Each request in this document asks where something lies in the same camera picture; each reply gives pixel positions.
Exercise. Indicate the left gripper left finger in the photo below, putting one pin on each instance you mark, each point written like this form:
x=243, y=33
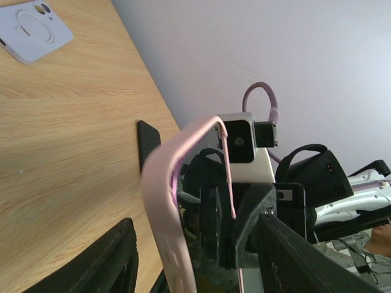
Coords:
x=109, y=264

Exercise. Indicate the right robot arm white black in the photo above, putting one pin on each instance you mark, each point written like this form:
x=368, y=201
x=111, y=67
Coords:
x=337, y=205

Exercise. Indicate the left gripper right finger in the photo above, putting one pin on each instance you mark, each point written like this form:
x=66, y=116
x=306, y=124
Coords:
x=288, y=263

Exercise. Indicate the pink phone case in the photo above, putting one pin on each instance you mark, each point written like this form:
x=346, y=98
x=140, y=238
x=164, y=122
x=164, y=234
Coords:
x=172, y=178

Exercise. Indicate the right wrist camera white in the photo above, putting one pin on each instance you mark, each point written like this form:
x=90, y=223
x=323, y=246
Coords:
x=241, y=143

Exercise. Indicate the lilac magsafe phone case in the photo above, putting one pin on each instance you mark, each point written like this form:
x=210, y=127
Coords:
x=32, y=30

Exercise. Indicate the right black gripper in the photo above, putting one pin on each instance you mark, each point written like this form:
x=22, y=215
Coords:
x=230, y=233

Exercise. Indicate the black smartphone right side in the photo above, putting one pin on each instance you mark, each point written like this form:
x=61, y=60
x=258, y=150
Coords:
x=148, y=138

